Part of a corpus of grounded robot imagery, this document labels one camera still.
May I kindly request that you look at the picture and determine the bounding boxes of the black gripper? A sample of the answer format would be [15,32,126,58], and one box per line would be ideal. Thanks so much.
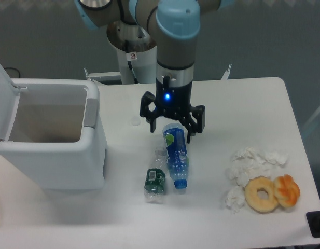
[140,67,205,144]

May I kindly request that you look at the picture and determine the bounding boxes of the blue plastic bottle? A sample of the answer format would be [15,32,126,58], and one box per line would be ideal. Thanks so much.
[162,123,189,189]

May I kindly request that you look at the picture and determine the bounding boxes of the clear bottle green label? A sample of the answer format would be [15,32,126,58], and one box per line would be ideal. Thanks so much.
[144,146,167,204]

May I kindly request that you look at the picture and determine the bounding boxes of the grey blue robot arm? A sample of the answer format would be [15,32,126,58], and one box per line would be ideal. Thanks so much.
[75,1,232,141]

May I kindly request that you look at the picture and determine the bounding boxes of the crumpled white tissue large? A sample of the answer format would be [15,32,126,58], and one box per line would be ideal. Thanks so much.
[226,147,289,187]

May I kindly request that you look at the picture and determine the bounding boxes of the crumpled white tissue small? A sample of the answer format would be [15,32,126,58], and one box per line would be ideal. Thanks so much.
[225,186,245,214]

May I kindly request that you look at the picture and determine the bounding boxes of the white trash bin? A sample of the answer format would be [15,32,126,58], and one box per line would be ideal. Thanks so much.
[0,79,106,190]

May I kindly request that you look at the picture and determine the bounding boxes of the orange glazed twisted bread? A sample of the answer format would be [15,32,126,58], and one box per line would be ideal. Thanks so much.
[273,174,300,208]

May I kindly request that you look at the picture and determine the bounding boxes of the white bin lid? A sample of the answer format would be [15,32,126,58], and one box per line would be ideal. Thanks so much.
[0,64,20,142]

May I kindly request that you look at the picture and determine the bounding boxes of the black device at edge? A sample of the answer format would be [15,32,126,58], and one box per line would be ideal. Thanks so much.
[306,211,320,238]

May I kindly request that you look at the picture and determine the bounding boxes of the white table bracket right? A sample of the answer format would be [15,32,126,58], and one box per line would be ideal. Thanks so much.
[221,64,232,80]

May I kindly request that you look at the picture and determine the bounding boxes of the white base frame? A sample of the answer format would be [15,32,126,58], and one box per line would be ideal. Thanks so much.
[84,68,122,85]

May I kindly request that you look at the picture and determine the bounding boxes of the black cable on pedestal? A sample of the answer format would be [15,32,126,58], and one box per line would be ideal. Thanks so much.
[124,39,139,84]

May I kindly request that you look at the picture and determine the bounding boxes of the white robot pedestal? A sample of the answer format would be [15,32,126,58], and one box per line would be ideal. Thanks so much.
[106,21,157,85]

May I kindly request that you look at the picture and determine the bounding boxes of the plain ring donut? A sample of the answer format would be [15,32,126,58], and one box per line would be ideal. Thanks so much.
[244,177,279,213]

